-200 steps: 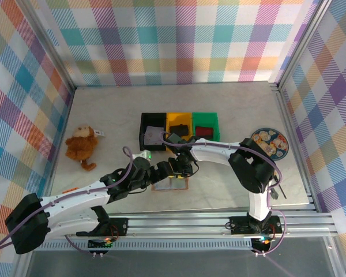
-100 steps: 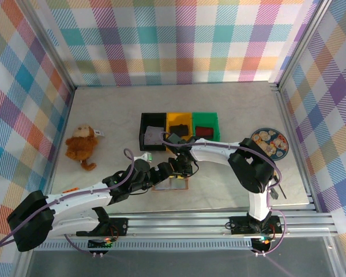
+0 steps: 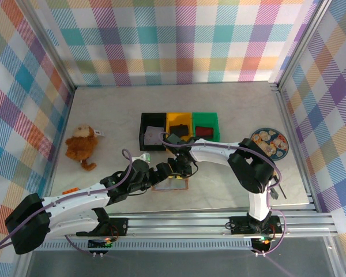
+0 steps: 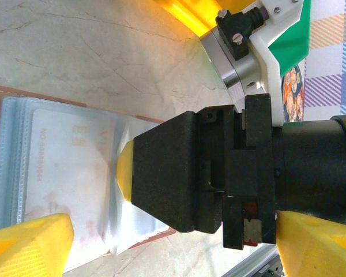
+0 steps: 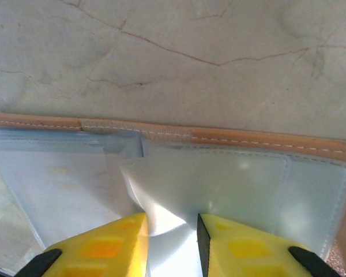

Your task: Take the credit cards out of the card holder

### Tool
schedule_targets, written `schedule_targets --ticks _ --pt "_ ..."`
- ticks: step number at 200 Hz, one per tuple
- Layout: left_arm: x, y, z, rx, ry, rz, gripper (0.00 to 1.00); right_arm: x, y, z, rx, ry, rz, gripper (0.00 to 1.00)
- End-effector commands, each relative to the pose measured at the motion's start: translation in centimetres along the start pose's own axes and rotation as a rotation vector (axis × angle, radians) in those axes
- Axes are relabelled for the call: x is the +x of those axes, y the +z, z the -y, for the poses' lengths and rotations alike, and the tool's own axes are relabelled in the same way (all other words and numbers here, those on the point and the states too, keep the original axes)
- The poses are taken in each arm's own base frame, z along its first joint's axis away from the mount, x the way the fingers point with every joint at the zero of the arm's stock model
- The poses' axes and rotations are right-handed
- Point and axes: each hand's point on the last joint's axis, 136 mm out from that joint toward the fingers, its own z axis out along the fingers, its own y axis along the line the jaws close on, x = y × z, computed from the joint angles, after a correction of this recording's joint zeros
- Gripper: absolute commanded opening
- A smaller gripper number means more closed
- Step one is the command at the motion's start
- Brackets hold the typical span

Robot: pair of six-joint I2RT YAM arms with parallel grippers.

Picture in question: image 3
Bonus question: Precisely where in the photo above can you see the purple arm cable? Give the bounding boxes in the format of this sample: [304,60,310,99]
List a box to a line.
[0,149,133,256]
[157,131,286,256]

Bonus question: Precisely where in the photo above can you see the round picture plate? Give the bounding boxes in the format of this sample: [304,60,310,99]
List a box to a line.
[251,128,289,161]

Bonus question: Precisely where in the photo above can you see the pale lilac cards pile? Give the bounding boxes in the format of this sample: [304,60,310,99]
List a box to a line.
[144,126,164,145]

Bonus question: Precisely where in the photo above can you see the long aluminium mounting rail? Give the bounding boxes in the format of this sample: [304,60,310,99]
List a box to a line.
[20,212,338,240]

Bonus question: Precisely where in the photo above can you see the black plastic bin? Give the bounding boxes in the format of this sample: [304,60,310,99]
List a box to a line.
[138,112,167,151]

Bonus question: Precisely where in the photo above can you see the red cards pile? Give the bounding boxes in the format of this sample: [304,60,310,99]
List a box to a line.
[195,126,214,138]

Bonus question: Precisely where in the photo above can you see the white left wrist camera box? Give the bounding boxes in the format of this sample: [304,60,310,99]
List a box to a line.
[131,152,151,163]

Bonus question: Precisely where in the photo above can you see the pink card holder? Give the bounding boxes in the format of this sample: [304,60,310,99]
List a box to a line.
[151,177,190,193]

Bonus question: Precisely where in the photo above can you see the aluminium frame post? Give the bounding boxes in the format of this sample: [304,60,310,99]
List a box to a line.
[18,0,77,90]
[275,0,335,92]

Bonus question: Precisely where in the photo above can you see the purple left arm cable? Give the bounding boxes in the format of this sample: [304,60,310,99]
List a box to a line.
[0,149,133,256]

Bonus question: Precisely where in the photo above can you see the yellow plastic bin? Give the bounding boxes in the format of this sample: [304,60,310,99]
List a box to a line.
[166,112,194,151]

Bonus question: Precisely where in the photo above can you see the perforated grey cable duct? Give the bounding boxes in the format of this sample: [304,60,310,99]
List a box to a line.
[34,241,254,251]

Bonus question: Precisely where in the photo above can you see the green plastic bin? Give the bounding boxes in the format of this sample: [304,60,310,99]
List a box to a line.
[191,111,220,145]

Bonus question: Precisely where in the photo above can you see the brown plush monkey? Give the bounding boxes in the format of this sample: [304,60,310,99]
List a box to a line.
[65,123,105,171]

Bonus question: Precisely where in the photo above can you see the small controller circuit board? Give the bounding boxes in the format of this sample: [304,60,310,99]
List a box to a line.
[252,235,273,252]
[88,238,114,250]

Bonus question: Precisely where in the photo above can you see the black cards pile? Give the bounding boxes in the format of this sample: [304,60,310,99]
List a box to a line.
[170,123,190,138]

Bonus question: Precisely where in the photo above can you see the aluminium side rail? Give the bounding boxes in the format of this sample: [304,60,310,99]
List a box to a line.
[275,85,321,214]
[39,86,77,217]

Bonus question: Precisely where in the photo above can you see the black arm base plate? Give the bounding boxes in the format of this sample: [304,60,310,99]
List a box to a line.
[230,215,283,235]
[76,216,129,237]

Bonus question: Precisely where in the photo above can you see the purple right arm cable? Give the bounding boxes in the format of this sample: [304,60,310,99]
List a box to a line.
[157,131,286,256]

